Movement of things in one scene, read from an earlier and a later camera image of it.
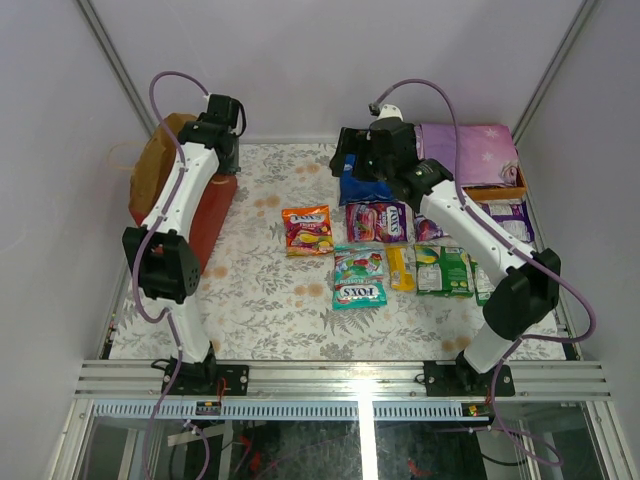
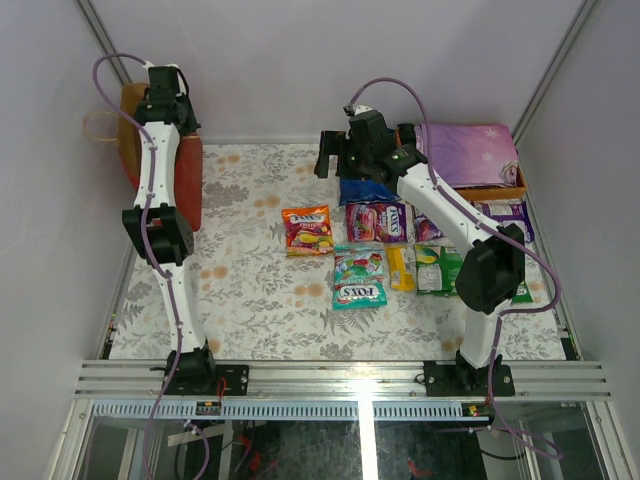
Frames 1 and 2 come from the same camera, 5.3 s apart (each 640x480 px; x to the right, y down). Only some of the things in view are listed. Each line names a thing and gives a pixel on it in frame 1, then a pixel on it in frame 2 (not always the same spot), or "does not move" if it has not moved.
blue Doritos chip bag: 357,190 does not move
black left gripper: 229,157 to 163,77
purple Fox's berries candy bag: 378,222 does not move
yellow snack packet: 401,264 does not move
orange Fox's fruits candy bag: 308,231 does not move
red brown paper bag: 150,171 to 124,128
